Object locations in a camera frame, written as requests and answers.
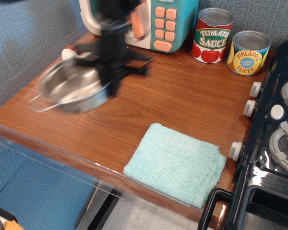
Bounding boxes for orange black object bottom left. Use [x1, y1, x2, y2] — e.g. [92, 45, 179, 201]
[0, 208, 24, 230]

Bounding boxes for tomato sauce can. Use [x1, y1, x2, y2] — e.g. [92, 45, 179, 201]
[192, 8, 234, 64]

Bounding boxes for light blue folded cloth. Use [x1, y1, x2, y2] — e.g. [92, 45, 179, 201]
[123, 123, 227, 208]

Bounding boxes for black toy stove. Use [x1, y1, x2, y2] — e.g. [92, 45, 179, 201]
[198, 41, 288, 230]

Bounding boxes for toy microwave teal and cream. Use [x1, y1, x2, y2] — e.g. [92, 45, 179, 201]
[80, 0, 198, 53]

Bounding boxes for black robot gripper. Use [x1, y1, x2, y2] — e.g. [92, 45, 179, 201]
[75, 26, 153, 97]

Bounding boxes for small stainless steel pot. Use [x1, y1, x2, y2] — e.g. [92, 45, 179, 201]
[28, 57, 110, 114]

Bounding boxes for pineapple slices can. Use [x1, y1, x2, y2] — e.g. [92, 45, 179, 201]
[227, 31, 271, 76]

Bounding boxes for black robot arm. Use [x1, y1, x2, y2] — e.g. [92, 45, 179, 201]
[75, 0, 153, 96]

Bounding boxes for plush white brown mushroom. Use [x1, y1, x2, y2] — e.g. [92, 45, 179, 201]
[61, 46, 78, 60]

